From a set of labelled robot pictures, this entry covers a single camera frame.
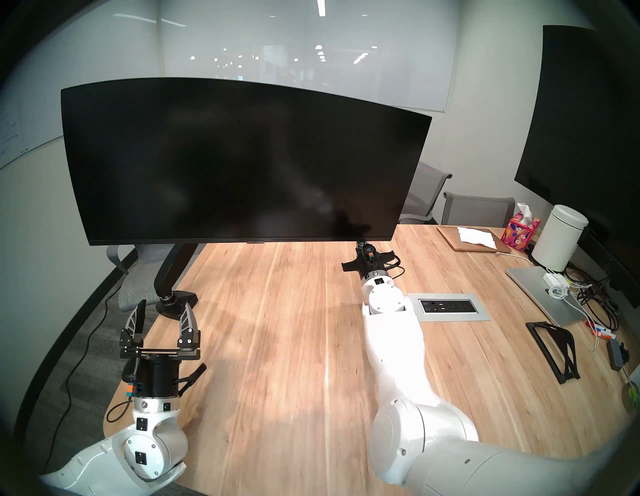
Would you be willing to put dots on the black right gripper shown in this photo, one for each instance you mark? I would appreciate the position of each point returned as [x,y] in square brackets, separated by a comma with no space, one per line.
[374,267]

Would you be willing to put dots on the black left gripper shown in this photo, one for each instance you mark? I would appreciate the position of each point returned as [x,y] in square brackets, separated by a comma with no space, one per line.
[157,377]

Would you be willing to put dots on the curved black widescreen monitor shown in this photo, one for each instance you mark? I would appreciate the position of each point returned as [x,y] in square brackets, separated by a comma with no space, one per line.
[240,160]

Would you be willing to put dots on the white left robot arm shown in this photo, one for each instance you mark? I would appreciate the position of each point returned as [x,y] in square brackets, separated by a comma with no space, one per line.
[150,450]

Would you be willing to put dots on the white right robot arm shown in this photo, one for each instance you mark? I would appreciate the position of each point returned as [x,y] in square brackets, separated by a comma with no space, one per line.
[395,350]

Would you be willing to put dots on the grey mesh chair with armrests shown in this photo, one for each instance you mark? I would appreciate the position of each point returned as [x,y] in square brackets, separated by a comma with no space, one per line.
[137,290]

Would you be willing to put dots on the grey tilted office chair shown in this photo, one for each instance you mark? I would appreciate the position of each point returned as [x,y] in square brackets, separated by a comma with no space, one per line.
[427,190]

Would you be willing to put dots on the grey low-back office chair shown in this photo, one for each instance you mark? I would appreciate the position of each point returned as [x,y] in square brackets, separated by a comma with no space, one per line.
[477,212]

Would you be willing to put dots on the left wrist black connector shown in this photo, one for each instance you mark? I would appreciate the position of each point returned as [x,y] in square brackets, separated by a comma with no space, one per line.
[131,370]

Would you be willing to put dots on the brown leather pad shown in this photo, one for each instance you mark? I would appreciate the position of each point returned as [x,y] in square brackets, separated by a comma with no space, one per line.
[452,240]

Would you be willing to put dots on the silver table power outlet box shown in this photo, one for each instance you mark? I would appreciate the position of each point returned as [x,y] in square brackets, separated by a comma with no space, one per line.
[447,306]

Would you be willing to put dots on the white paper napkin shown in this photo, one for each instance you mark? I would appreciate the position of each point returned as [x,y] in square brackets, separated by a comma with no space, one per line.
[477,236]

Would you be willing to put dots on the colourful floral tissue box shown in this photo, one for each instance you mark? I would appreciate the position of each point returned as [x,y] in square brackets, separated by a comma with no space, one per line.
[520,234]

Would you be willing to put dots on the silver closed laptop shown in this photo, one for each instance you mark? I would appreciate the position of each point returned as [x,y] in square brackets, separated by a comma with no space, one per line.
[535,292]

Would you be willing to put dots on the white power adapter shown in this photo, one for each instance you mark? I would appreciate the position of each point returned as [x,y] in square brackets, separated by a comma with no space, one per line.
[554,280]

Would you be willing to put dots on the white cylindrical bin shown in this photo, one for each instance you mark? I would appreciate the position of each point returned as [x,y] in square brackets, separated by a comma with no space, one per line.
[557,240]

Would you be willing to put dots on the glass whiteboard without writing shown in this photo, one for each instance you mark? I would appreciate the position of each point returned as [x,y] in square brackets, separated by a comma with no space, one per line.
[350,50]

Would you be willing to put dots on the black folding laptop stand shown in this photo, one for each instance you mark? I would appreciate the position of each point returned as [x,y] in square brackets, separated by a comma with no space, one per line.
[567,357]

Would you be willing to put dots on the orange and red markers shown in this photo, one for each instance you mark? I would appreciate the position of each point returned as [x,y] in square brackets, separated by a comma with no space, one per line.
[600,331]

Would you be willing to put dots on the glass whiteboard with writing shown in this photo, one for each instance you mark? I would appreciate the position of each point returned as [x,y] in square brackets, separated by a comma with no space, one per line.
[25,110]

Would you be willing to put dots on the grey small adapter block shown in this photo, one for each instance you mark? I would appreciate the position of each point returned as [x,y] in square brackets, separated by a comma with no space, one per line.
[617,352]

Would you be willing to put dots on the green small object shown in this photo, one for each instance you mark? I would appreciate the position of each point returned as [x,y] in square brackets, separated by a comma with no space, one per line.
[631,395]

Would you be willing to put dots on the large black wall television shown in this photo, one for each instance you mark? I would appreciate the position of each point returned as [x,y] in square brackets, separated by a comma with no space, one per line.
[575,125]

